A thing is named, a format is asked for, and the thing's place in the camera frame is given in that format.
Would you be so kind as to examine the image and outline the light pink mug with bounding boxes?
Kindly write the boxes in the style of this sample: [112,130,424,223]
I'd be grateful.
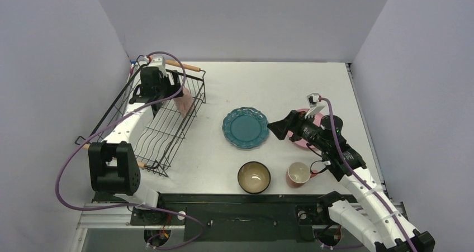
[173,87,193,117]

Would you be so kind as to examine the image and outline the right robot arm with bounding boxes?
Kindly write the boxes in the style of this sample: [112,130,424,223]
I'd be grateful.
[267,110,435,251]

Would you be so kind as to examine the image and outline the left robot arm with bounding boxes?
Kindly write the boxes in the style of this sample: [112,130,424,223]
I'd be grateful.
[87,66,183,224]

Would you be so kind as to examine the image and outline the teal scalloped ceramic plate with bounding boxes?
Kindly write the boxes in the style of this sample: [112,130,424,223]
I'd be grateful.
[221,107,269,150]

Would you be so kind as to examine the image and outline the dark pink mug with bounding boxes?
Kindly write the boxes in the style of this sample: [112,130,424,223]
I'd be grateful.
[285,162,318,188]

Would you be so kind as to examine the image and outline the black bowl cream inside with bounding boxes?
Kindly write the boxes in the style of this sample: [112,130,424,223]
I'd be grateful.
[237,161,271,194]

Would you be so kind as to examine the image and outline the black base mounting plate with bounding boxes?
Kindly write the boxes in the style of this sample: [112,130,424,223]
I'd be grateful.
[81,194,348,247]

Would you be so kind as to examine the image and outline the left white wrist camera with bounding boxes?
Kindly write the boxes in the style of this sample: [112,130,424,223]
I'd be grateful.
[145,56,168,78]

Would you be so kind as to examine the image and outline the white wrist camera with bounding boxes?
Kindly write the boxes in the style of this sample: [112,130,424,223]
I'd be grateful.
[305,93,324,119]
[145,56,168,78]

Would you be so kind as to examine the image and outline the black wire dish rack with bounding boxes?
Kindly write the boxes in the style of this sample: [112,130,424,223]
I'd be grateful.
[91,55,206,176]

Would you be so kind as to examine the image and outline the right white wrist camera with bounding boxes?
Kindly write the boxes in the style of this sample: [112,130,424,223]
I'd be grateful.
[305,93,324,119]

